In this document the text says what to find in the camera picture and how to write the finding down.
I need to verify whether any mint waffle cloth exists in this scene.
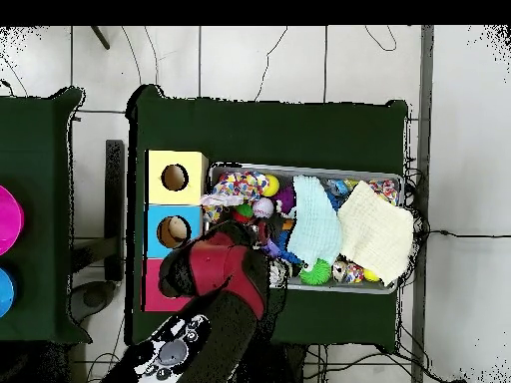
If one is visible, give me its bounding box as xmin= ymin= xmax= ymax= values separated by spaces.
xmin=286 ymin=175 xmax=344 ymax=267

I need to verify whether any wooden box with three holes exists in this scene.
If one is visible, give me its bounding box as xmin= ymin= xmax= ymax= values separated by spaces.
xmin=142 ymin=149 xmax=210 ymax=313

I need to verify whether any shallow silver mesh bin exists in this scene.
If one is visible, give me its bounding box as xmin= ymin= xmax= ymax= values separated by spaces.
xmin=201 ymin=161 xmax=405 ymax=296

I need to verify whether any white baseball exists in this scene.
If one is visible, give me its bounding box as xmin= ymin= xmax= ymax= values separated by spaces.
xmin=252 ymin=197 xmax=275 ymax=219

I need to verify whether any yellow ball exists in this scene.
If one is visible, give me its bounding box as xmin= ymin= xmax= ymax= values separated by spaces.
xmin=262 ymin=174 xmax=281 ymax=197

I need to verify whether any purple spiky toy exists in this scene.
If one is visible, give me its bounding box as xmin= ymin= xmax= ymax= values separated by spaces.
xmin=274 ymin=185 xmax=297 ymax=214

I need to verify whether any crushed silver can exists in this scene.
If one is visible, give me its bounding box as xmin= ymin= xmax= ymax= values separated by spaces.
xmin=268 ymin=259 xmax=292 ymax=286

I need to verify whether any beige rounded object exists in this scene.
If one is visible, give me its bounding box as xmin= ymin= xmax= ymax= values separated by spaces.
xmin=167 ymin=216 xmax=190 ymax=243

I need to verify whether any dark green table cloth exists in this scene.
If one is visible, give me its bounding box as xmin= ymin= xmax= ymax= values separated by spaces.
xmin=124 ymin=83 xmax=409 ymax=347
xmin=0 ymin=86 xmax=94 ymax=345

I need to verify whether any green spiky ball with eyes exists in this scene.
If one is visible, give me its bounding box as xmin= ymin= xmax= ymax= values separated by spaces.
xmin=298 ymin=257 xmax=332 ymax=286

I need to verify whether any cream waffle cloth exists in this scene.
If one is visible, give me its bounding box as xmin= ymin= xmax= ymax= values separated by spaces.
xmin=336 ymin=180 xmax=416 ymax=285

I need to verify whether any black stand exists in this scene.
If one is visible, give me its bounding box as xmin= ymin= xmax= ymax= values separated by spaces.
xmin=70 ymin=139 xmax=126 ymax=282

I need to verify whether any grey round floor base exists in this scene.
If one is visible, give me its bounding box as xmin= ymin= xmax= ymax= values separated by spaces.
xmin=68 ymin=279 xmax=118 ymax=325

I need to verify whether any pink round bowl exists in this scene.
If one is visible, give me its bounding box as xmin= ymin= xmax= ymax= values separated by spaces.
xmin=0 ymin=184 xmax=26 ymax=257

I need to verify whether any blue round bowl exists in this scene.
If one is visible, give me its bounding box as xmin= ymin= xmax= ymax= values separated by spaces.
xmin=0 ymin=266 xmax=18 ymax=319

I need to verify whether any black floor cable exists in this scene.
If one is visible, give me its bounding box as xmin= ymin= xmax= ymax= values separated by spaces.
xmin=414 ymin=228 xmax=511 ymax=240

